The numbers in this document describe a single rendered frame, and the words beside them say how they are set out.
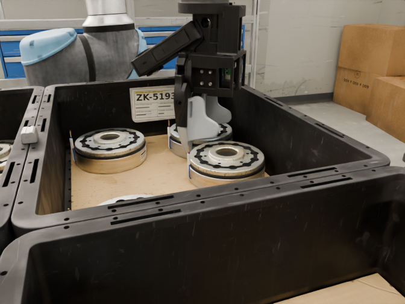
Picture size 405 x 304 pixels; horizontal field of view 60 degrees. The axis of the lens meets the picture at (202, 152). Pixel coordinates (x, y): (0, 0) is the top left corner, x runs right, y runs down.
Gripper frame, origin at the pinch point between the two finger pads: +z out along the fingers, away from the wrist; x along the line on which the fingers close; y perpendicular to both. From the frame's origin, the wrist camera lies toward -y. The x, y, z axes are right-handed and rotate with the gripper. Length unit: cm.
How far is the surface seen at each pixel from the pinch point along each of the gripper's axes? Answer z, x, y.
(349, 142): -8.1, -13.2, 21.4
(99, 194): 2.0, -15.5, -6.3
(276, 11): -6, 310, -35
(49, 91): -7.9, -7.2, -19.2
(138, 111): -2.7, 3.5, -11.0
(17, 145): -8.0, -24.4, -7.8
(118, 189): 2.0, -13.7, -4.8
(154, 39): 6, 163, -88
